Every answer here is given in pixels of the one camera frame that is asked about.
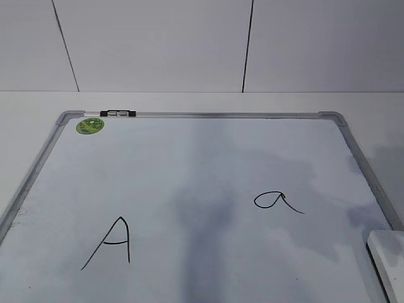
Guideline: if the white whiteboard eraser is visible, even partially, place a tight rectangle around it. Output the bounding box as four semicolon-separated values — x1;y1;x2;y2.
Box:
367;230;403;302

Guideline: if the round green sticker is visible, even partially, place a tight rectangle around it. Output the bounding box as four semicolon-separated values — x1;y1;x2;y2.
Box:
76;117;105;135

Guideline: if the white whiteboard with grey frame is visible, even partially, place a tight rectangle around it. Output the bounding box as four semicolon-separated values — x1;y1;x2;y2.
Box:
1;111;403;302

